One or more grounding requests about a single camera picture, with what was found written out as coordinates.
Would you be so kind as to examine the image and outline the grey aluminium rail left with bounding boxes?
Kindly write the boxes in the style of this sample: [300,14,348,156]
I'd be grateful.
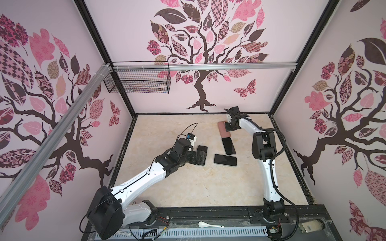
[1,63,111,225]

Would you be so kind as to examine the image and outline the black corrugated cable hose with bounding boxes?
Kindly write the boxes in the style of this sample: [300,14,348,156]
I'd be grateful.
[224,108,300,241]

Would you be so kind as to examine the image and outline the grey aluminium rail back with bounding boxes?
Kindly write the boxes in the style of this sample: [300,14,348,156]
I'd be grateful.
[113,62,298,71]

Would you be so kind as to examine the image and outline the white plastic spoon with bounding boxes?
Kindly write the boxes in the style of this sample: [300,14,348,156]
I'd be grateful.
[198,221,225,229]

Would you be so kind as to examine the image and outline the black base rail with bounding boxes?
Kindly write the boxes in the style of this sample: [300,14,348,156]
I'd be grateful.
[90,204,332,225]

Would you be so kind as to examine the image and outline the black wire basket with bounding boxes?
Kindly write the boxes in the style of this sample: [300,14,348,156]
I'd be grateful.
[104,60,171,94]

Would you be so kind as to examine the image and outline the pink phone case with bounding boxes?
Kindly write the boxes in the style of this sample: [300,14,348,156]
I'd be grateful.
[217,121,231,138]

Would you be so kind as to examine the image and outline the grey aluminium rail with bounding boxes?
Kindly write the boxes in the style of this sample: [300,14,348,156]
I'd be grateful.
[113,62,298,71]
[1,63,111,225]

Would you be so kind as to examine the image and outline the black phone sideways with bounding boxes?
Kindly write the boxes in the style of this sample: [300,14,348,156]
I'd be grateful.
[214,154,237,167]

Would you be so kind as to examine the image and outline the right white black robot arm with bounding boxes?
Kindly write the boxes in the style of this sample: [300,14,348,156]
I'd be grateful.
[225,106,285,223]

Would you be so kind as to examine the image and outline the white slotted cable duct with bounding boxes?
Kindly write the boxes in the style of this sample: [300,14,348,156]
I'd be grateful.
[108,227,268,241]

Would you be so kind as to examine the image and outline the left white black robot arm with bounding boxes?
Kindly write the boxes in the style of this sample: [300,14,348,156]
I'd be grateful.
[85,138,208,241]

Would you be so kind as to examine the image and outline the white power adapter box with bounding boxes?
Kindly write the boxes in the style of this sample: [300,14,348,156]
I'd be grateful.
[299,220,325,234]

